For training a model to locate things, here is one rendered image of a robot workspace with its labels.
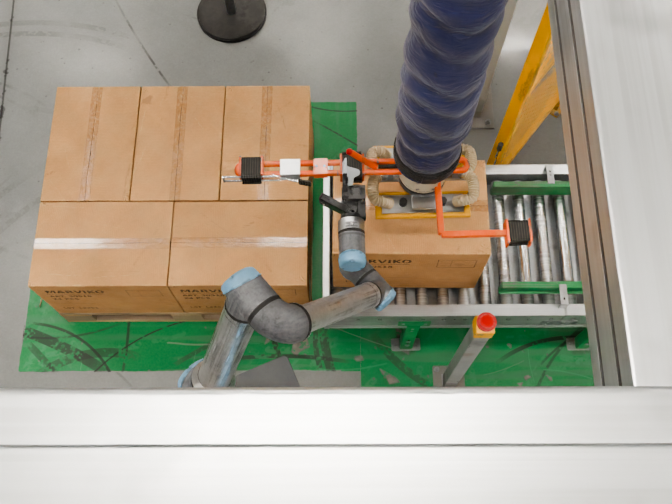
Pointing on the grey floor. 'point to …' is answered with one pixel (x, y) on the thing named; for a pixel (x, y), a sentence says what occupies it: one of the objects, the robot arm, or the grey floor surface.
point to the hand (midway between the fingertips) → (343, 167)
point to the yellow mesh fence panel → (529, 78)
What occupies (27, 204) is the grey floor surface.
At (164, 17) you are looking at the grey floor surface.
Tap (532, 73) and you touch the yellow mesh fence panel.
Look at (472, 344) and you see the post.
